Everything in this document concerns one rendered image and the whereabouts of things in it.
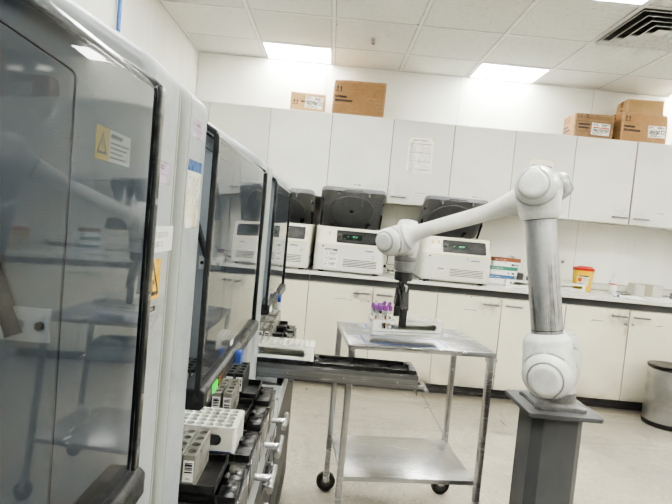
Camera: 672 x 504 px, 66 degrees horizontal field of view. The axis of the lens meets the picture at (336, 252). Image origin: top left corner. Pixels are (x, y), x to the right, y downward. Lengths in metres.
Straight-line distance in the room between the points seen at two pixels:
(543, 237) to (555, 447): 0.75
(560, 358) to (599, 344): 2.88
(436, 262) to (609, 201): 1.61
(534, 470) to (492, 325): 2.34
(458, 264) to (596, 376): 1.43
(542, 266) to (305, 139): 2.94
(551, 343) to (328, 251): 2.54
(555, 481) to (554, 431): 0.18
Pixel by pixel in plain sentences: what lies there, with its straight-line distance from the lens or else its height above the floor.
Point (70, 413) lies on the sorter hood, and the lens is 0.46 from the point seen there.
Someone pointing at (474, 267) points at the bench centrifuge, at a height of 1.04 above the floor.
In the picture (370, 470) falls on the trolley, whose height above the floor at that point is 0.28.
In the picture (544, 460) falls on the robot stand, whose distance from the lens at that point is 2.07.
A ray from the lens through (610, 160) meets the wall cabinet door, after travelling 4.94.
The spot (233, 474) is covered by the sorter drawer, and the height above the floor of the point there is 0.82.
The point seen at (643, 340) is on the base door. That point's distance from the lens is 4.82.
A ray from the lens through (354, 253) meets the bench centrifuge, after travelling 4.04.
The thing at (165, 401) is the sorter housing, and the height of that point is 1.02.
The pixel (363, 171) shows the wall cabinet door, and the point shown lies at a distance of 4.34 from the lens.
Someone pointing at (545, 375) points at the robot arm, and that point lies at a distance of 1.75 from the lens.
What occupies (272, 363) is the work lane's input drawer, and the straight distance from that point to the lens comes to 1.74.
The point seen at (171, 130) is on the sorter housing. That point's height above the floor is 1.37.
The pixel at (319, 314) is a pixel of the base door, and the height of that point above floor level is 0.56.
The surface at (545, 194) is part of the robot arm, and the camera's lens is 1.74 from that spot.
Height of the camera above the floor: 1.28
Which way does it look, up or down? 3 degrees down
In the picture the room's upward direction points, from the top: 5 degrees clockwise
